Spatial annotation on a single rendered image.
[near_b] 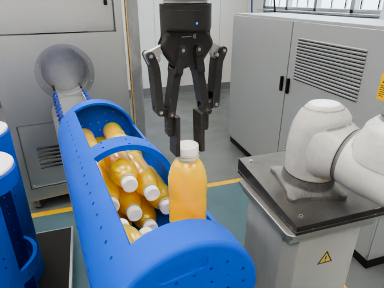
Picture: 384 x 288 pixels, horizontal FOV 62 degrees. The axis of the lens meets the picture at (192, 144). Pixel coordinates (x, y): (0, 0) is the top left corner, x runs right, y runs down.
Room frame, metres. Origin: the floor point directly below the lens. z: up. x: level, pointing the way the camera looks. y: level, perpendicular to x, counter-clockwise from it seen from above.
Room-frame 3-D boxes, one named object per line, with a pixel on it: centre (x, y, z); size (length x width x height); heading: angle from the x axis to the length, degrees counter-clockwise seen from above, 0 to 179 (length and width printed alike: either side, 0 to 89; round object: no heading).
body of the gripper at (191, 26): (0.50, 0.01, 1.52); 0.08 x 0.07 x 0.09; 115
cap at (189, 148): (0.50, 0.01, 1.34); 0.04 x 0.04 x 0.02
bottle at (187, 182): (0.50, 0.01, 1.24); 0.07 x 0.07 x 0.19
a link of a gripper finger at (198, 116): (0.51, -0.01, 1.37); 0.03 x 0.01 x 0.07; 25
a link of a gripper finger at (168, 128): (0.48, 0.04, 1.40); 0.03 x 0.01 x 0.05; 115
